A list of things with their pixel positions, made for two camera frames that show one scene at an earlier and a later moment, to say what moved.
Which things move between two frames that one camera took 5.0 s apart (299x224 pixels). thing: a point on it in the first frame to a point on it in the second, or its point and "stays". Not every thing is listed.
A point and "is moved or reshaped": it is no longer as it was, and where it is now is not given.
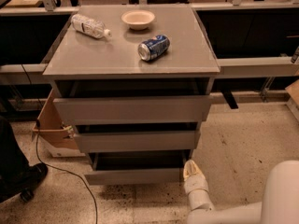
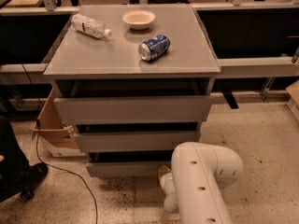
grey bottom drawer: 136,167 is moved or reshaped
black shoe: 23,184 stays
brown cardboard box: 60,138 stays
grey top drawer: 132,110 stays
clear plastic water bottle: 90,26 stays
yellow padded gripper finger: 191,168 to 163,171
